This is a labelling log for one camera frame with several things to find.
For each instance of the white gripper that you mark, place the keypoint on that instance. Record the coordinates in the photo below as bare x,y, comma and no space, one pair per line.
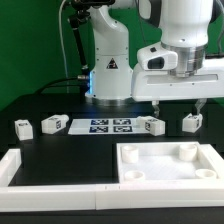
157,86

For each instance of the white square table top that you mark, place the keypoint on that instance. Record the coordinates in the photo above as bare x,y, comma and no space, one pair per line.
170,165

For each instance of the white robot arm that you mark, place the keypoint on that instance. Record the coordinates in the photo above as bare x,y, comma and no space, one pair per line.
175,68

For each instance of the white sheet with tags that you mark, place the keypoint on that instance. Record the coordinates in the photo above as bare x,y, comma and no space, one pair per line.
105,126

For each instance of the white U-shaped fence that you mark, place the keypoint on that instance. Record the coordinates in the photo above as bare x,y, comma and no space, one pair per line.
93,196

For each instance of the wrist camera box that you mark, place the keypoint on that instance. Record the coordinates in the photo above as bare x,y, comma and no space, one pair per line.
156,57

